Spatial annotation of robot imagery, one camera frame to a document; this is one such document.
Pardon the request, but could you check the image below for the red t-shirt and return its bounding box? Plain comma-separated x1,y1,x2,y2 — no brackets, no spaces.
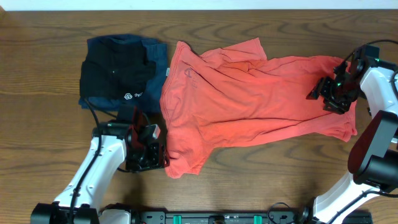
160,39,357,179

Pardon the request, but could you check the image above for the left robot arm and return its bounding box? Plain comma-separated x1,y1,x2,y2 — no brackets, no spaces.
30,105,169,224

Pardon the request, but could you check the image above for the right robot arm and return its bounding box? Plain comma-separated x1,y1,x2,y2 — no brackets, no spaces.
295,41,397,224

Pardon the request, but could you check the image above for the black folded polo shirt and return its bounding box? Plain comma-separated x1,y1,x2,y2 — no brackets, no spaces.
80,37,156,100

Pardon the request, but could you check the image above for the navy blue folded garment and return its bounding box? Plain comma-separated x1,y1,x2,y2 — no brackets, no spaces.
78,34,168,114

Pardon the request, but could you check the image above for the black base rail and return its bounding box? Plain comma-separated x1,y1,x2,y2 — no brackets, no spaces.
102,203,374,224

